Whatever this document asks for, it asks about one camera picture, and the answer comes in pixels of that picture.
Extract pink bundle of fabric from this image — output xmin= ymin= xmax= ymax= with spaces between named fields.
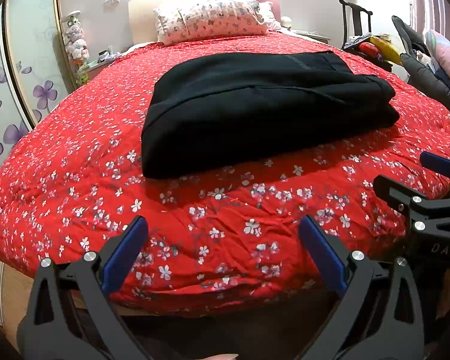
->
xmin=425 ymin=29 xmax=450 ymax=77

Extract clothes pile on chair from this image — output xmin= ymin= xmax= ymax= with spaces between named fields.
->
xmin=342 ymin=33 xmax=403 ymax=66

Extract floral sliding wardrobe door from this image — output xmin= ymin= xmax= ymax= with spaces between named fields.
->
xmin=0 ymin=0 xmax=71 ymax=271

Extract red floral bedspread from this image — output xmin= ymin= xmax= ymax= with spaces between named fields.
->
xmin=0 ymin=33 xmax=450 ymax=315

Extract beige headboard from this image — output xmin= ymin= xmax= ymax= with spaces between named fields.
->
xmin=126 ymin=0 xmax=282 ymax=46

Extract floral white pillow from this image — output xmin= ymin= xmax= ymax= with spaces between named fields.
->
xmin=153 ymin=0 xmax=282 ymax=46

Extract black pants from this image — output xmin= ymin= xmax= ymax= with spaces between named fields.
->
xmin=141 ymin=51 xmax=399 ymax=180

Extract dark grey padded jacket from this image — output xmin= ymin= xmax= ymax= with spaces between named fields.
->
xmin=392 ymin=16 xmax=450 ymax=111

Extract plush toy stack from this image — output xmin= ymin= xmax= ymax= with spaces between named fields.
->
xmin=61 ymin=10 xmax=90 ymax=86

